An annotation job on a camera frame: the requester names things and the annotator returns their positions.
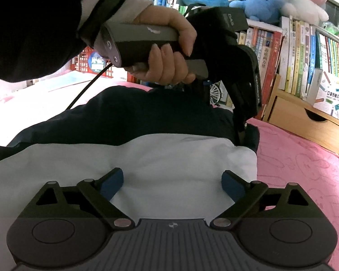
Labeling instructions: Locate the green toy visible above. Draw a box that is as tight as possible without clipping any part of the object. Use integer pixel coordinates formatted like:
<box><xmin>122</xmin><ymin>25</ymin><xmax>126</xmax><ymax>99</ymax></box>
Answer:
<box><xmin>322</xmin><ymin>20</ymin><xmax>339</xmax><ymax>38</ymax></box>

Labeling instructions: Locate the white plush toy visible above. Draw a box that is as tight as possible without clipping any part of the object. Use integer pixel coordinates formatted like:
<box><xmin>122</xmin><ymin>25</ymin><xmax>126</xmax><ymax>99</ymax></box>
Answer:
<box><xmin>281</xmin><ymin>0</ymin><xmax>330</xmax><ymax>26</ymax></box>

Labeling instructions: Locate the navy and white jacket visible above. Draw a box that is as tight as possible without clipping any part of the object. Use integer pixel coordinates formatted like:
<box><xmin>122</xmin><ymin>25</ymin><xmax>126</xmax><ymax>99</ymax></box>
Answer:
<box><xmin>0</xmin><ymin>86</ymin><xmax>260</xmax><ymax>260</ymax></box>

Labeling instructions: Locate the person's left hand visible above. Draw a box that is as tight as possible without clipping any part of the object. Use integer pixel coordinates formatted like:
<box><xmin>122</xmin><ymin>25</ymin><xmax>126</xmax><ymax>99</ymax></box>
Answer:
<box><xmin>124</xmin><ymin>6</ymin><xmax>198</xmax><ymax>86</ymax></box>

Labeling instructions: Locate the black cable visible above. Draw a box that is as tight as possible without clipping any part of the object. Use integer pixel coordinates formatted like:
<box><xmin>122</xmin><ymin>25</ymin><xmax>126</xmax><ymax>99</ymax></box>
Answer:
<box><xmin>65</xmin><ymin>61</ymin><xmax>115</xmax><ymax>110</ymax></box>

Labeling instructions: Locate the wooden drawer organizer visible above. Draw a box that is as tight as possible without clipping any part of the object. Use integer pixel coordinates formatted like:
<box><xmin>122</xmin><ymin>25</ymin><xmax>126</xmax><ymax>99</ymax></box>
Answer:
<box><xmin>263</xmin><ymin>73</ymin><xmax>339</xmax><ymax>156</ymax></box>

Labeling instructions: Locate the red plastic crate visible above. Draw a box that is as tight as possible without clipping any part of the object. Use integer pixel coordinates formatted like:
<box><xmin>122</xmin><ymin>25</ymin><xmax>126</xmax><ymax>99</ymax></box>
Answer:
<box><xmin>71</xmin><ymin>45</ymin><xmax>115</xmax><ymax>78</ymax></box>

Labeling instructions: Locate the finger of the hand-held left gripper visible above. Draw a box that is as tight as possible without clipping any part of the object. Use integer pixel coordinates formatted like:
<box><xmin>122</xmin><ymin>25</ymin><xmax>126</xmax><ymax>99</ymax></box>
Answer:
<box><xmin>193</xmin><ymin>79</ymin><xmax>216</xmax><ymax>105</ymax></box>
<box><xmin>232</xmin><ymin>101</ymin><xmax>255</xmax><ymax>147</ymax></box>

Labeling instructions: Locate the person's left forearm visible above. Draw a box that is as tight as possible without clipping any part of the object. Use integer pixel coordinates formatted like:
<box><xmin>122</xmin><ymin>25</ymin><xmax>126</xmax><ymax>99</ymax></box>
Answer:
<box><xmin>0</xmin><ymin>0</ymin><xmax>153</xmax><ymax>83</ymax></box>

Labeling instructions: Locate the pink rabbit-print blanket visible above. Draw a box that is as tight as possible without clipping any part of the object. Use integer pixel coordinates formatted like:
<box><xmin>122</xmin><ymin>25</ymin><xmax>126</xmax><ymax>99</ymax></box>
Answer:
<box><xmin>0</xmin><ymin>70</ymin><xmax>339</xmax><ymax>271</ymax></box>

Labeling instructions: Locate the row of tall books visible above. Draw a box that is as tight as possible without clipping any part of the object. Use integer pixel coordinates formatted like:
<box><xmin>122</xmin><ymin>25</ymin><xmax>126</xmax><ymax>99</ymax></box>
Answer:
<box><xmin>151</xmin><ymin>0</ymin><xmax>283</xmax><ymax>119</ymax></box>

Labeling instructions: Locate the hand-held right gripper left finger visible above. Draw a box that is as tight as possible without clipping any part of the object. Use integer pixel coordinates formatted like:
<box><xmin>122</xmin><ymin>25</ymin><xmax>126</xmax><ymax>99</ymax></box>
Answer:
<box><xmin>35</xmin><ymin>168</ymin><xmax>135</xmax><ymax>230</ymax></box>

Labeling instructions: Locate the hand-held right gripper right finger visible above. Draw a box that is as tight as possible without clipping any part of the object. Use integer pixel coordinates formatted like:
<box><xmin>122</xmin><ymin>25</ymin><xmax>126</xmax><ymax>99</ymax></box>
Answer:
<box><xmin>210</xmin><ymin>170</ymin><xmax>312</xmax><ymax>229</ymax></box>

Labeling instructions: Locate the black model bicycle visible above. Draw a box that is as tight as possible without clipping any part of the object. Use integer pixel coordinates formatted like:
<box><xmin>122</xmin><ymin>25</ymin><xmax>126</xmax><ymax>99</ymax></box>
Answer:
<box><xmin>209</xmin><ymin>80</ymin><xmax>229</xmax><ymax>108</ymax></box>

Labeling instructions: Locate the white patterned box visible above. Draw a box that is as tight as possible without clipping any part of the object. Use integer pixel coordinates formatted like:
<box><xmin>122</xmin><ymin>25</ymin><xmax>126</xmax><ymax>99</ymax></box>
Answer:
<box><xmin>306</xmin><ymin>68</ymin><xmax>339</xmax><ymax>125</ymax></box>

